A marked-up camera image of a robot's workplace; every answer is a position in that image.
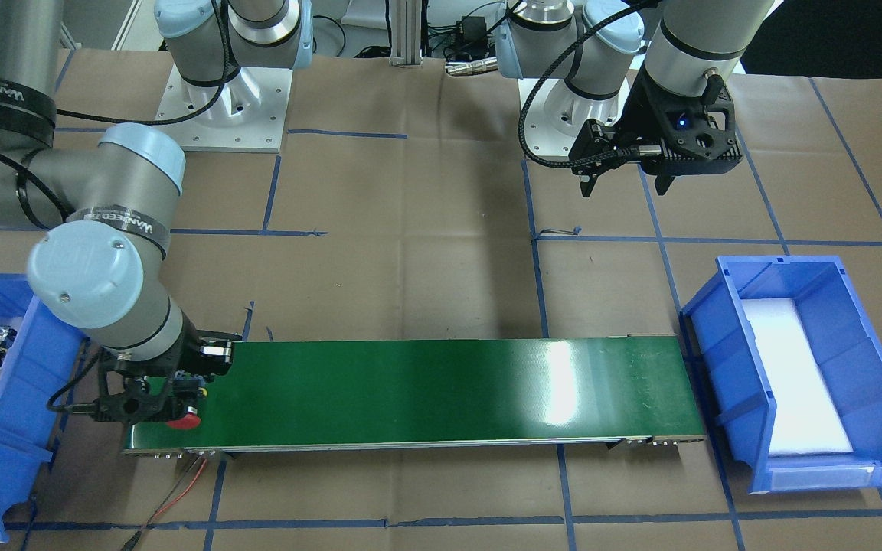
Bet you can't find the white foam pad source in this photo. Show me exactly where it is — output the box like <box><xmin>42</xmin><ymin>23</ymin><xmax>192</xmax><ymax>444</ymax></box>
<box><xmin>741</xmin><ymin>298</ymin><xmax>854</xmax><ymax>457</ymax></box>

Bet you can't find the green conveyor belt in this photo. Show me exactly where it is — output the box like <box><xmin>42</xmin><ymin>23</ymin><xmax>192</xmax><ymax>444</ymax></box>
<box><xmin>123</xmin><ymin>335</ymin><xmax>706</xmax><ymax>456</ymax></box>

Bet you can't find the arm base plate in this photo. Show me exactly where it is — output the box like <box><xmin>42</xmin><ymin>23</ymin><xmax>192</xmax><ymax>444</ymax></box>
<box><xmin>525</xmin><ymin>78</ymin><xmax>630</xmax><ymax>161</ymax></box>
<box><xmin>158</xmin><ymin>67</ymin><xmax>293</xmax><ymax>154</ymax></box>

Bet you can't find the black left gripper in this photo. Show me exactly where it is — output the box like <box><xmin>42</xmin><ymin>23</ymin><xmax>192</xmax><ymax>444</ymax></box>
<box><xmin>568</xmin><ymin>69</ymin><xmax>743</xmax><ymax>198</ymax></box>

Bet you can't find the black braided cable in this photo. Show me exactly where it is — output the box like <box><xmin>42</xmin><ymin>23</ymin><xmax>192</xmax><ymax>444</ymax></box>
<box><xmin>518</xmin><ymin>0</ymin><xmax>664</xmax><ymax>169</ymax></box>

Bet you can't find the black power adapter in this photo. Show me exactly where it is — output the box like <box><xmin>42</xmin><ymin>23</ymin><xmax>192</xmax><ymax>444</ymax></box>
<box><xmin>456</xmin><ymin>15</ymin><xmax>488</xmax><ymax>50</ymax></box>

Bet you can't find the red black wire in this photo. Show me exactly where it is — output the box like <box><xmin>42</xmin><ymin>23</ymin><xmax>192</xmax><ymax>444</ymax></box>
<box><xmin>121</xmin><ymin>455</ymin><xmax>211</xmax><ymax>551</ymax></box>

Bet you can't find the red push button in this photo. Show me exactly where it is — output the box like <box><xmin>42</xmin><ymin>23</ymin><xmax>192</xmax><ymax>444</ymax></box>
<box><xmin>164</xmin><ymin>385</ymin><xmax>206</xmax><ymax>430</ymax></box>

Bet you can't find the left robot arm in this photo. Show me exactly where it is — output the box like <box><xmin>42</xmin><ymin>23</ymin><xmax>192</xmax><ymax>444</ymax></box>
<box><xmin>494</xmin><ymin>1</ymin><xmax>771</xmax><ymax>197</ymax></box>

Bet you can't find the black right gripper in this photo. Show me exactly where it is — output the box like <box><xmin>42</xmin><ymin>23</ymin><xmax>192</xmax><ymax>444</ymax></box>
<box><xmin>96</xmin><ymin>318</ymin><xmax>238</xmax><ymax>425</ymax></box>

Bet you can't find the blue source bin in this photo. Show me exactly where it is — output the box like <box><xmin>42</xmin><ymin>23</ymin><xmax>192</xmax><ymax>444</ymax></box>
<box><xmin>684</xmin><ymin>256</ymin><xmax>882</xmax><ymax>494</ymax></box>

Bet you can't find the aluminium frame post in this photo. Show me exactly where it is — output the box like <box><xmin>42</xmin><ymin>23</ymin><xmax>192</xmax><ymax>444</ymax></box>
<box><xmin>386</xmin><ymin>1</ymin><xmax>426</xmax><ymax>67</ymax></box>

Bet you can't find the blue destination bin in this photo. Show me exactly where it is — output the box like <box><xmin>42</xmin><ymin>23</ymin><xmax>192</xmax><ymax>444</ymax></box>
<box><xmin>0</xmin><ymin>273</ymin><xmax>84</xmax><ymax>542</ymax></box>

